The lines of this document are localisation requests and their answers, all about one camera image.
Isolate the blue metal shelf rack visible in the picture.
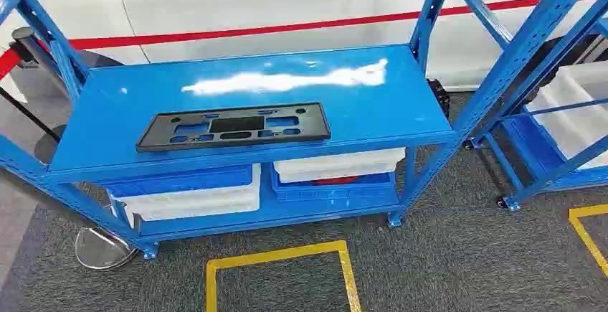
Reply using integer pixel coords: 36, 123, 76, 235
0, 0, 605, 260

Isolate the large white plastic bin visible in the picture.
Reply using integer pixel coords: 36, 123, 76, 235
524, 60, 608, 171

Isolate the stanchion post with black top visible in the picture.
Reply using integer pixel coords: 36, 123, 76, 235
10, 27, 73, 98

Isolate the blue plastic bin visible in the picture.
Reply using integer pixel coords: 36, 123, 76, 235
270, 166, 398, 203
102, 164, 254, 199

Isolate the red part in bin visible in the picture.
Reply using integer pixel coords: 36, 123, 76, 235
313, 176, 360, 186

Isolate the chrome stanchion base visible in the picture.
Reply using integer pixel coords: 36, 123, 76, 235
74, 226, 140, 272

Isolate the black plastic plate with cutouts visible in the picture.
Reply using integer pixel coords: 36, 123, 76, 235
136, 102, 332, 153

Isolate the blue metal rack with castors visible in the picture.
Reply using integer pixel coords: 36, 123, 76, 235
462, 0, 608, 212

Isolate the black stanchion pole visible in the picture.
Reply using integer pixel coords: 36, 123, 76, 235
0, 85, 68, 165

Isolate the white car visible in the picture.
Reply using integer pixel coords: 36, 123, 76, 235
0, 0, 608, 93

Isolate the red barrier belt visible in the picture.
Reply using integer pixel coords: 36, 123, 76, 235
0, 0, 608, 81

